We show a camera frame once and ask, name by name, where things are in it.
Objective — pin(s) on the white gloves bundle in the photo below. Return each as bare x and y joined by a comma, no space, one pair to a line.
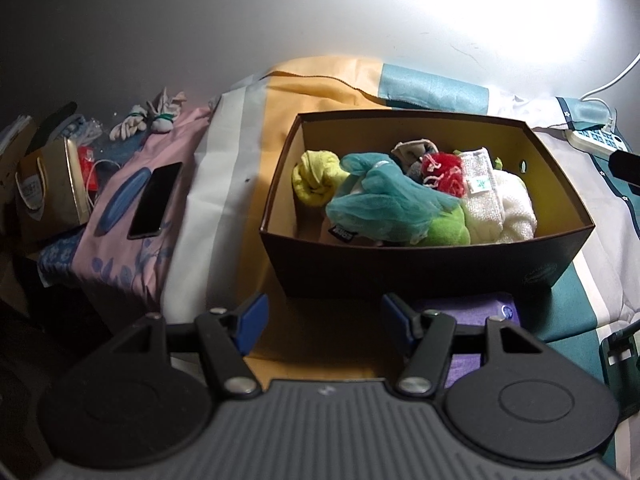
162,120

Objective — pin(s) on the black smartphone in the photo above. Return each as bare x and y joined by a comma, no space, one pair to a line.
155,200

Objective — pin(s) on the green rolled sock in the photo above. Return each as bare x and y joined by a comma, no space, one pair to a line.
445,227

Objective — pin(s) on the pink floral sheet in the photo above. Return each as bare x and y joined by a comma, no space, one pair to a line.
195,130

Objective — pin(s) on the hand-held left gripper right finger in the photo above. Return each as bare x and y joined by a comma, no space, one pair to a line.
397,320

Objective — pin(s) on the colour-block folded quilt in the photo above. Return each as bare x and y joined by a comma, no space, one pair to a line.
325,90

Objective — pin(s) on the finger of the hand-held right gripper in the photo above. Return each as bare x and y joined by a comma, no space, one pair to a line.
627,165

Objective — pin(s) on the red rolled sock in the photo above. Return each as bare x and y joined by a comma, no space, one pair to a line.
440,165

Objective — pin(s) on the red packet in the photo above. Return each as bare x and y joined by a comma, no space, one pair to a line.
86,160

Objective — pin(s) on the yellow towel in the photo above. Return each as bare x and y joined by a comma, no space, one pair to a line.
315,175

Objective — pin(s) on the cardboard box with papers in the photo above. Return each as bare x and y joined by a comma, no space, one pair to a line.
15,140

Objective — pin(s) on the blue floral cloth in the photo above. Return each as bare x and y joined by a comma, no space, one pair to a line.
60,260

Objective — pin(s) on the grey sock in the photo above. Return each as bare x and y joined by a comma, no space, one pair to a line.
407,152

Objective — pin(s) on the gold paper gift bag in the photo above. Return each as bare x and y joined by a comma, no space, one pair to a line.
50,185

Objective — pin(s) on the white dishcloth with label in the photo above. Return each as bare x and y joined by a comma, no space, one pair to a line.
487,215

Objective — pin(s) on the brown cardboard box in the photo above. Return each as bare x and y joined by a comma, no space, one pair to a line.
400,270

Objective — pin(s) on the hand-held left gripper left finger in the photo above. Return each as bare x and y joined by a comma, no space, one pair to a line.
252,322

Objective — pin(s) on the dark teal plastic frame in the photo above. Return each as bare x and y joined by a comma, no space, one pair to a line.
611,355

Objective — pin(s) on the purple cloth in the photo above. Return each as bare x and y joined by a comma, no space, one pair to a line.
465,307

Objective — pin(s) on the white fluffy towel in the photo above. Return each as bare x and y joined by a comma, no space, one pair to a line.
517,210

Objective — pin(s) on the white power strip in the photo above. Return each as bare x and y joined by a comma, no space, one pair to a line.
595,140

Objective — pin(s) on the teal mesh bath pouf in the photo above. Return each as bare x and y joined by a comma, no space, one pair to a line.
385,195

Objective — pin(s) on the green knitted sock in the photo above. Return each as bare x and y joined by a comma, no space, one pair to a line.
497,162

